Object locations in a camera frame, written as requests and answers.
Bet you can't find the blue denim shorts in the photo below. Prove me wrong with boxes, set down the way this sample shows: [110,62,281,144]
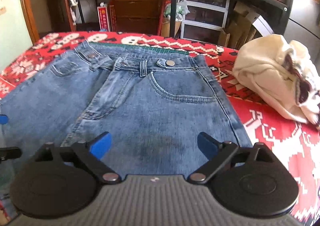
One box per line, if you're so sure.
[1,41,251,184]

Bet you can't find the red patterned tablecloth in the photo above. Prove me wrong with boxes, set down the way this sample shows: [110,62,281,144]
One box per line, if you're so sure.
[1,31,319,225]

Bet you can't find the green cutting mat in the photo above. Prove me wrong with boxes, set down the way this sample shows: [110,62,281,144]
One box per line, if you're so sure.
[88,42,189,56]

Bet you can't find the cardboard boxes stack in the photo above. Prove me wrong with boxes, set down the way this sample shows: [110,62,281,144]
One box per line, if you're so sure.
[217,1,274,50]

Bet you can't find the red sign board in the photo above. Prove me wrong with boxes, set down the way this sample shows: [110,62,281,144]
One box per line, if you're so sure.
[97,3,110,31]

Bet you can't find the dark wooden drawer cabinet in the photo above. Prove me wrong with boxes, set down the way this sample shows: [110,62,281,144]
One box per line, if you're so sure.
[109,0,162,35]

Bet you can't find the white plastic drawer unit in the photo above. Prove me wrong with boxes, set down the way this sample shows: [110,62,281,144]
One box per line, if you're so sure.
[181,0,230,44]

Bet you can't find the grey refrigerator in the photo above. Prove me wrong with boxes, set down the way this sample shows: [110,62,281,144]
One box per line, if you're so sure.
[284,0,319,65]

